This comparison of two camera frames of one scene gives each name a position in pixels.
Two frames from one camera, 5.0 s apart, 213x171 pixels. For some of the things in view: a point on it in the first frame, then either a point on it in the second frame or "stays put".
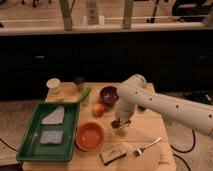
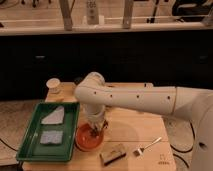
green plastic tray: [30, 148] stays put
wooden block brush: [113, 153] stays put
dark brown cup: [79, 84] stays put
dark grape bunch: [116, 123] -> [94, 132]
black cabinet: [178, 63] stays put
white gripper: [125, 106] -> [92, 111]
